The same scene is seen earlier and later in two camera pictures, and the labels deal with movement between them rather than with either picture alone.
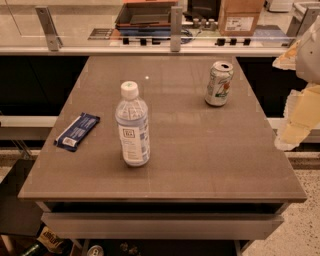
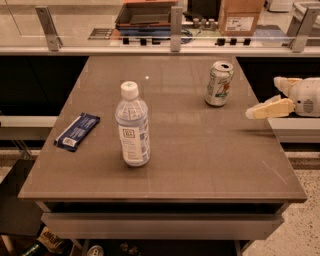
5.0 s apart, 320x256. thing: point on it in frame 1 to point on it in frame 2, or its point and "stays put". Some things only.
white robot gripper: (310, 55) to (306, 96)
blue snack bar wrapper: (76, 131) stays put
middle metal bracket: (176, 28) stays put
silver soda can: (218, 83) stays put
